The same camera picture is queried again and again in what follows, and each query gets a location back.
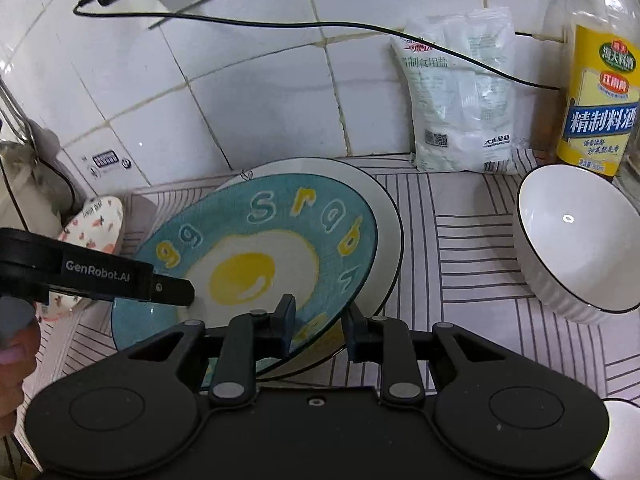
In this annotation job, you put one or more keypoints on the floral patterned bowl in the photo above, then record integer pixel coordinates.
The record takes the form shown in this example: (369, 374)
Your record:
(95, 225)

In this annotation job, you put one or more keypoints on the white bowl with black rim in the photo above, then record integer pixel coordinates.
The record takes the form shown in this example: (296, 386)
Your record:
(565, 240)

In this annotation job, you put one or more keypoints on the white salt bag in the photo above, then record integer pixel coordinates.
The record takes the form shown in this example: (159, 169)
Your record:
(460, 95)

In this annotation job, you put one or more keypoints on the white appliance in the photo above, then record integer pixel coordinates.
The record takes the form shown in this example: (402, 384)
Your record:
(35, 185)

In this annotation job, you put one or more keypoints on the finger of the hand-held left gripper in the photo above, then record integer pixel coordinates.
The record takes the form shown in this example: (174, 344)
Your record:
(175, 290)

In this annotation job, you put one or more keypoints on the person's left hand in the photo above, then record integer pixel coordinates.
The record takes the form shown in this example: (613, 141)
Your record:
(15, 375)

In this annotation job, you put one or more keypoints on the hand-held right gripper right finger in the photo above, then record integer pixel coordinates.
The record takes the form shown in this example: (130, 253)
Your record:
(352, 335)

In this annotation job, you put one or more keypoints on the white dish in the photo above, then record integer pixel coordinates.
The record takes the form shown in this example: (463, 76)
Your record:
(625, 435)

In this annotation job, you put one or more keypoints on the yellow label cooking wine bottle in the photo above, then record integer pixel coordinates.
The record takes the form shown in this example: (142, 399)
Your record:
(600, 85)

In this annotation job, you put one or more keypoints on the blue fried egg plate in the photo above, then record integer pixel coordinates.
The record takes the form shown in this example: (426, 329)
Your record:
(260, 260)

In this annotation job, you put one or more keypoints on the white plate with black rim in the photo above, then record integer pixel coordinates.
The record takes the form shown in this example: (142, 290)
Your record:
(385, 230)

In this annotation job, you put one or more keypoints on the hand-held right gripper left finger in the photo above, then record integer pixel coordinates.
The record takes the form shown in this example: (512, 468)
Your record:
(286, 325)

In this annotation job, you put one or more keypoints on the striped counter mat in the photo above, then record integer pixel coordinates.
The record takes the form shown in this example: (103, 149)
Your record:
(450, 260)

